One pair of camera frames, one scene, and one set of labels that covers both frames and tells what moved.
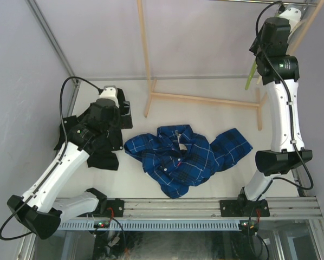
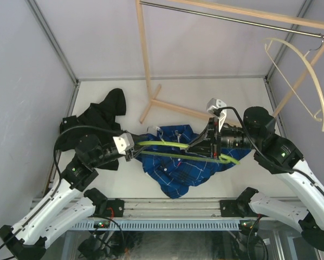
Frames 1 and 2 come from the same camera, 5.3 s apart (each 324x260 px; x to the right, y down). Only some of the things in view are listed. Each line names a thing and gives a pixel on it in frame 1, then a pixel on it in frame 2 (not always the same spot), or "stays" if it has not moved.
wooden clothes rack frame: x=293 y=50 → x=244 y=12
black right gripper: x=254 y=46 → x=203 y=145
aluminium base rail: x=298 y=208 stays
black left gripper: x=125 y=123 → x=131 y=152
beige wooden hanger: x=295 y=33 → x=288 y=80
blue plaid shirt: x=176 y=158 stays
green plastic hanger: x=250 y=77 → x=221 y=159
